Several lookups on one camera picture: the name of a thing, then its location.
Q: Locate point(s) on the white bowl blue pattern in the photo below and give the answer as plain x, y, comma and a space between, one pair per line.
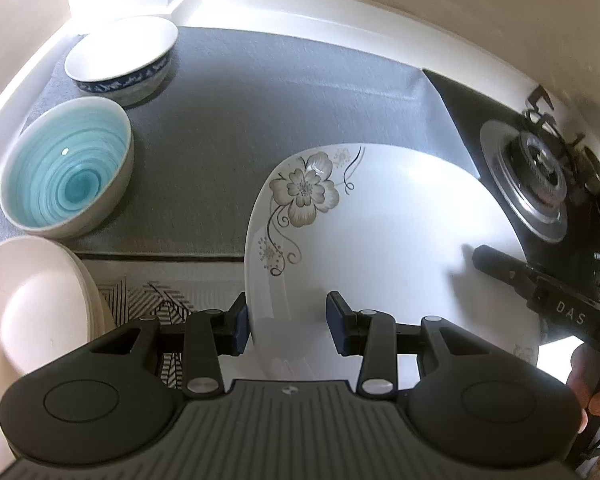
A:
125, 61

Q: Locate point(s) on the square white floral plate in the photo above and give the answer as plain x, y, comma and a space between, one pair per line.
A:
391, 229

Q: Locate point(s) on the black gas stove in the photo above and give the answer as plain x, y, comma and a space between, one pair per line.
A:
558, 224

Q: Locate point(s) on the person's right hand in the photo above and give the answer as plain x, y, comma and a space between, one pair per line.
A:
582, 381

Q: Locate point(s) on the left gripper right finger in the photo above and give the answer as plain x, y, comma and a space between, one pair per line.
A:
369, 334

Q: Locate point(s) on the light blue glazed bowl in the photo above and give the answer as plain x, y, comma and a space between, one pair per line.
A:
69, 169

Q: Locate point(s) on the white patterned placemat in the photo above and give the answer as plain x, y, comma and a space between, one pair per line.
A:
167, 290

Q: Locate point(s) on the cream bowls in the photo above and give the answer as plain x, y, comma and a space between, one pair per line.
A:
49, 306

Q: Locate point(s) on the black pot support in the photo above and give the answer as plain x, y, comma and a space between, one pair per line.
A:
581, 165

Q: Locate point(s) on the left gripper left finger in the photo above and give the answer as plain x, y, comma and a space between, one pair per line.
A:
209, 334

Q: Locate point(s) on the grey felt mat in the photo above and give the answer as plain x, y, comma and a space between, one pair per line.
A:
234, 105

